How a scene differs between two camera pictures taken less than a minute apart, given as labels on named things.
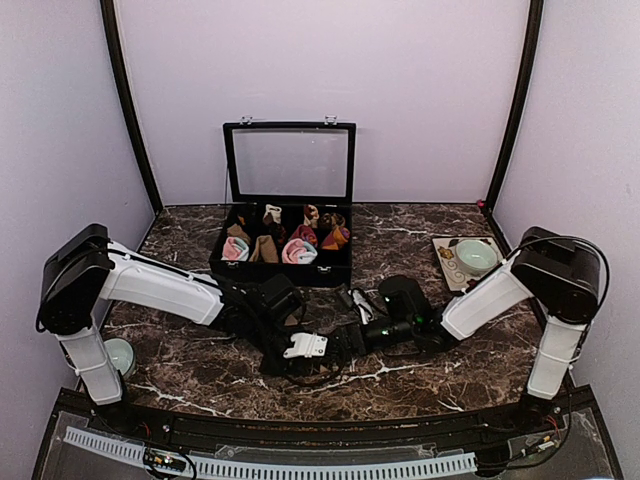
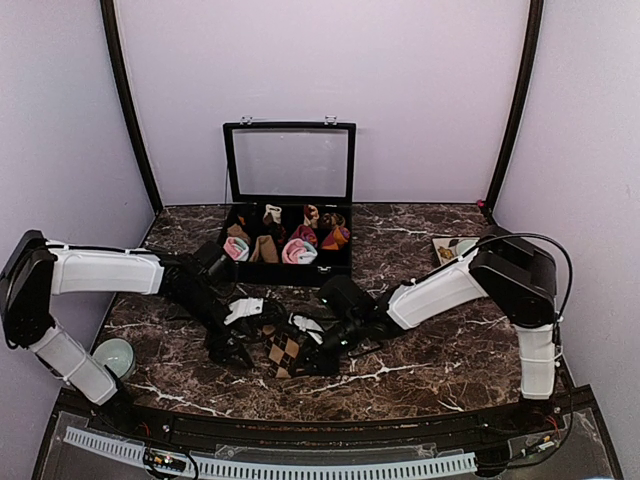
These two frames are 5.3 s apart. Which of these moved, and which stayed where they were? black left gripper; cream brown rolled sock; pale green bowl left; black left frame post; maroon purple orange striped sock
Moved: black left gripper
Stayed: pale green bowl left; maroon purple orange striped sock; cream brown rolled sock; black left frame post
